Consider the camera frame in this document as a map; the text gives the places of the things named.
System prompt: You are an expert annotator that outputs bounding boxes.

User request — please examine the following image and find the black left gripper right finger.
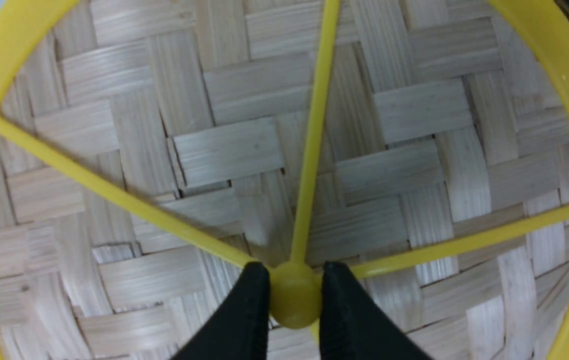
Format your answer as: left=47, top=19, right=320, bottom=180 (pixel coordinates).
left=319, top=261, right=430, bottom=360

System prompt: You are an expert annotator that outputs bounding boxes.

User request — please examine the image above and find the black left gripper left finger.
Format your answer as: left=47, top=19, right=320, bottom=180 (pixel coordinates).
left=172, top=262, right=270, bottom=360

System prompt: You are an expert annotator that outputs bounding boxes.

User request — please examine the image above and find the yellow rimmed bamboo steamer lid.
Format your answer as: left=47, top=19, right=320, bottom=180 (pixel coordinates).
left=0, top=0, right=569, bottom=360

